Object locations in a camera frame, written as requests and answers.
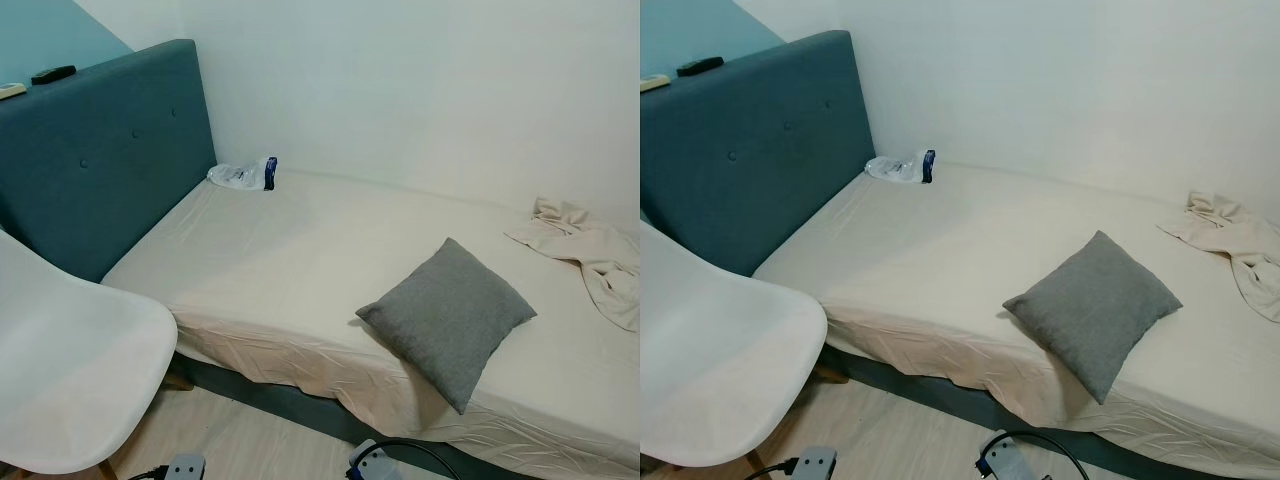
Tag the grey square pillow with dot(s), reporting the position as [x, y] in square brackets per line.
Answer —
[1095, 310]
[450, 320]

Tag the white plastic chair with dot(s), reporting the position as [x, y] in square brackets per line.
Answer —
[720, 350]
[70, 360]

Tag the wooden chair leg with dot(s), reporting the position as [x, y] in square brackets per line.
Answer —
[832, 375]
[757, 467]
[106, 470]
[179, 381]

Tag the crumpled beige blanket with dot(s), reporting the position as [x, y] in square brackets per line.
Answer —
[600, 255]
[1250, 250]

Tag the teal upholstered headboard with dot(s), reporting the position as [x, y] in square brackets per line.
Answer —
[100, 160]
[750, 150]

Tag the flat beige object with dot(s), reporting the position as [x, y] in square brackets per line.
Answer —
[12, 91]
[652, 83]

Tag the black remote control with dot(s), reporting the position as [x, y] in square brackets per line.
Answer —
[52, 74]
[700, 66]

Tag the clear plastic bottle blue cap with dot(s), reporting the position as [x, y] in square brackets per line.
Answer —
[240, 176]
[895, 167]

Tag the mattress with beige sheet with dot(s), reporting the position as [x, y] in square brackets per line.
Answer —
[300, 260]
[950, 260]

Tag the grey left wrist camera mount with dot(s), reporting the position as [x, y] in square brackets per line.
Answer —
[186, 468]
[818, 464]

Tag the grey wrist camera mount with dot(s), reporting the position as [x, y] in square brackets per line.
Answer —
[818, 464]
[1005, 462]
[372, 464]
[186, 468]

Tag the dark teal bed frame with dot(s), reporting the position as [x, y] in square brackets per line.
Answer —
[260, 400]
[920, 392]

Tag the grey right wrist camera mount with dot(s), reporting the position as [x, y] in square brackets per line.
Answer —
[1005, 462]
[372, 464]

